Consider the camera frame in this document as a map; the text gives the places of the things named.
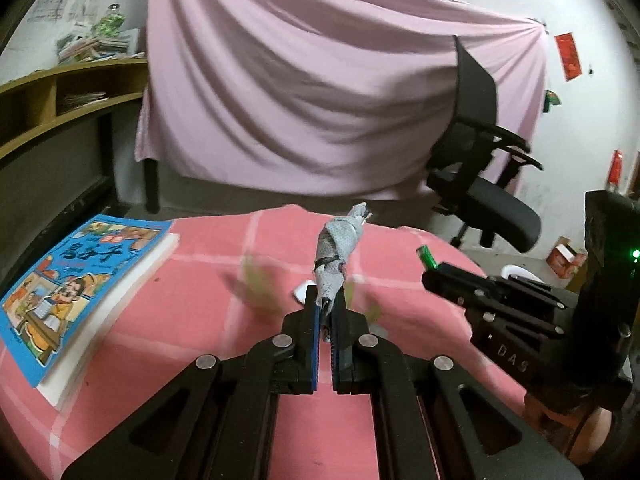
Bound red wall paper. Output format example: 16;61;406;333
607;150;624;192
554;32;584;82

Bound wooden shelf unit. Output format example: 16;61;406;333
0;56;151;162

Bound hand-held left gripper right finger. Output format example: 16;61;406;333
333;289;584;480

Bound blue comic book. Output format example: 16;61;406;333
0;213;181;408

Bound small white scrap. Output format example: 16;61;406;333
291;282;319;307

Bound grey paper wad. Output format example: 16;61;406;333
312;201;374;322

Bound pink hanging sheet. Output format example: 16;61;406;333
134;0;550;202

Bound white plastic object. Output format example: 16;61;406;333
500;264;544;284

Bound orange cardboard box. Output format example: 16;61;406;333
546;236;589;279

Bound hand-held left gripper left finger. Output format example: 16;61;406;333
60;286;321;480

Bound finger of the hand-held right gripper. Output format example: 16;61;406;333
421;263;577;312
464;304;562;342

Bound papers in shelf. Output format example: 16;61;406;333
57;91;109;114

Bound black office chair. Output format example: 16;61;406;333
424;35;545;256

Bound stack of books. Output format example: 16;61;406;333
55;29;146;65

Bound pink checked tablecloth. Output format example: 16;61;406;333
0;204;531;480

